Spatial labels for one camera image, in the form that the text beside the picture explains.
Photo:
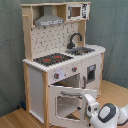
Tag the grey range hood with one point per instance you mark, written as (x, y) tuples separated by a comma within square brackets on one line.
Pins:
[(48, 18)]

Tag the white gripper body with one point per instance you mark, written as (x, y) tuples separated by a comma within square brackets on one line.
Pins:
[(89, 106)]

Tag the wooden toy kitchen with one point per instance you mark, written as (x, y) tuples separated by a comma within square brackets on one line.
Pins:
[(46, 40)]

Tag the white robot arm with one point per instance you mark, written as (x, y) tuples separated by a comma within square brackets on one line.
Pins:
[(106, 116)]

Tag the white oven door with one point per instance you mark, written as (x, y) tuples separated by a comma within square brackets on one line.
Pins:
[(66, 100)]

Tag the grey toy sink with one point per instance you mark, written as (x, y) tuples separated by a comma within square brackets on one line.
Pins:
[(79, 51)]

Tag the white cabinet door with window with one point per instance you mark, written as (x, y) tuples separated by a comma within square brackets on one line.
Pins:
[(91, 72)]

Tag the black toy faucet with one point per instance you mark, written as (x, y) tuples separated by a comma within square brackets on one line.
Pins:
[(72, 40)]

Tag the black toy stovetop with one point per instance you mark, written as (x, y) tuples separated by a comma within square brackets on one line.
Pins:
[(52, 59)]

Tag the toy microwave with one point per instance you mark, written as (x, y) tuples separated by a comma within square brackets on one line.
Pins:
[(77, 11)]

